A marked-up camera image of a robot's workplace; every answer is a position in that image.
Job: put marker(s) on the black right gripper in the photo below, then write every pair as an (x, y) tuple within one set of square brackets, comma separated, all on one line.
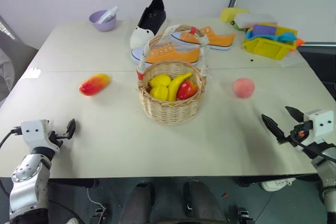
[(298, 133)]

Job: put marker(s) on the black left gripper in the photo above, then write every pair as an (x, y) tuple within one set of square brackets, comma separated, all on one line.
[(58, 138)]

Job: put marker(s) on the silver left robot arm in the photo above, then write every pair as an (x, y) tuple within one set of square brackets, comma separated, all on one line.
[(29, 179)]

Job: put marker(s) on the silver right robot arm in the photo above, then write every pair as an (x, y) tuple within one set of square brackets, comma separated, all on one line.
[(326, 171)]

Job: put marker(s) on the red and yellow mango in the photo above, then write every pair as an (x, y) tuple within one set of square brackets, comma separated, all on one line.
[(94, 84)]

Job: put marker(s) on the pink peach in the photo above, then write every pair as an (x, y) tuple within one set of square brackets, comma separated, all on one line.
[(243, 88)]

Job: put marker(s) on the white shoe on floor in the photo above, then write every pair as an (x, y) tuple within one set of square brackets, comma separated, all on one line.
[(277, 184)]

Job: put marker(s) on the white paper scrap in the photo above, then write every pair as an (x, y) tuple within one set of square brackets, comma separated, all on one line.
[(32, 73)]

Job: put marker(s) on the yellow plastic bin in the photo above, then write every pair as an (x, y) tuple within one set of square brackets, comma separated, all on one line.
[(267, 48)]

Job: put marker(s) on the orange object behind bin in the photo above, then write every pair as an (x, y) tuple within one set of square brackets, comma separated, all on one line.
[(300, 42)]

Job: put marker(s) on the blue cloth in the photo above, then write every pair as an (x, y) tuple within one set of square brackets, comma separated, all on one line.
[(284, 37)]

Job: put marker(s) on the grey chair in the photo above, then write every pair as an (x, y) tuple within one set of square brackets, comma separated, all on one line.
[(11, 61)]

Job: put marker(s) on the purple sponge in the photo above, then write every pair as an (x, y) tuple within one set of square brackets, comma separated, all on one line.
[(264, 30)]

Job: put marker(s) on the yellow lemon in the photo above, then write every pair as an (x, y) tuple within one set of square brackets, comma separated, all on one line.
[(160, 80), (159, 93)]

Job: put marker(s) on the dark rounded shape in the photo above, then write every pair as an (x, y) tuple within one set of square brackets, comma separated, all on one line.
[(139, 203)]

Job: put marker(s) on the red apple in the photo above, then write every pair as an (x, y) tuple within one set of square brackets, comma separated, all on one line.
[(187, 90)]

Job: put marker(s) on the orange canvas sneaker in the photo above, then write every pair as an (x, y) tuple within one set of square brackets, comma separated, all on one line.
[(173, 55), (218, 39)]

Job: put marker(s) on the purple bowl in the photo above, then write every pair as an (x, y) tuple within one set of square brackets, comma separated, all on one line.
[(103, 24)]

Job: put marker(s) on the yellow banana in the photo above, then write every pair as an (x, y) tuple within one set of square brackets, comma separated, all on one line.
[(175, 86)]

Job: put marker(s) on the white plastic bottle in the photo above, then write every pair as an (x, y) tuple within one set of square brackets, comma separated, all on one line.
[(108, 15)]

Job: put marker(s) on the yellow rounded object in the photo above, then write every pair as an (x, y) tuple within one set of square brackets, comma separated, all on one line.
[(229, 14)]

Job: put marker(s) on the black and white shoe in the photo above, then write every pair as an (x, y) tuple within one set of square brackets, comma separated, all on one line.
[(149, 22)]

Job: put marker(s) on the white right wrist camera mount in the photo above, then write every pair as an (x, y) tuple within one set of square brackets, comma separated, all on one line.
[(320, 123)]

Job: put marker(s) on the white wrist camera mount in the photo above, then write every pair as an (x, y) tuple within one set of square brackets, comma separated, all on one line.
[(320, 123), (34, 133)]

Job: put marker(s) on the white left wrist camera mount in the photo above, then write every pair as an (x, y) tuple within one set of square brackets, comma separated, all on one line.
[(34, 133)]

